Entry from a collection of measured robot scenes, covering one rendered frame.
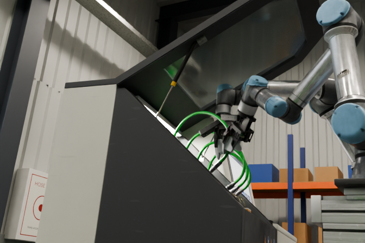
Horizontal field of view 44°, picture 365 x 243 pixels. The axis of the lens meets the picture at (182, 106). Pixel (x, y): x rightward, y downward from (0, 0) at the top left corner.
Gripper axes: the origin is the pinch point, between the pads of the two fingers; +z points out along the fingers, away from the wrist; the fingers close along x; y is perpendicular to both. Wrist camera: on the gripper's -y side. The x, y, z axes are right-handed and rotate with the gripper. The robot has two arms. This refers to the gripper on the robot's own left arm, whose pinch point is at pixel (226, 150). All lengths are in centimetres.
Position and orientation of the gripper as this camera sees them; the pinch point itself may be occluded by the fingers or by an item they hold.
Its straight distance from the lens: 192.4
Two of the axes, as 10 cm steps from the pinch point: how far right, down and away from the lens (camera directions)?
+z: -3.0, 8.7, 3.8
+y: 4.7, 4.8, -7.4
